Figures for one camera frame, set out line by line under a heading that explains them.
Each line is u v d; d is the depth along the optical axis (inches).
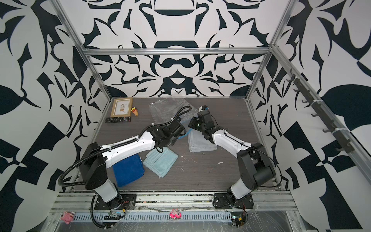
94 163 17.1
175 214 27.6
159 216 28.1
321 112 21.6
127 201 28.9
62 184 15.9
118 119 41.3
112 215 26.6
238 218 28.0
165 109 46.0
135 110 42.6
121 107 44.6
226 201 29.3
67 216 26.9
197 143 36.8
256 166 17.7
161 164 33.4
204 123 26.8
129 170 32.1
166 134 24.4
